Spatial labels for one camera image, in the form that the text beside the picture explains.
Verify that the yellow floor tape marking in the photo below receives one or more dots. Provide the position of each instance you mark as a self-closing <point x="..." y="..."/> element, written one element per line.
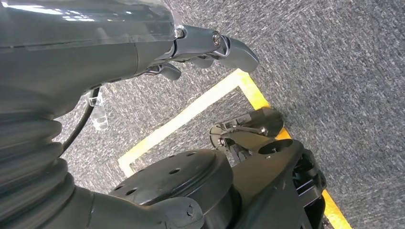
<point x="189" y="110"/>

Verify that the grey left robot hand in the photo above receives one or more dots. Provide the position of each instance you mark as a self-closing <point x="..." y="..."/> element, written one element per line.
<point x="79" y="57"/>

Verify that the black robot lower body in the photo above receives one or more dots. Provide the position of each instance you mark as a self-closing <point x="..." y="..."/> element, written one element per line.
<point x="177" y="177"/>

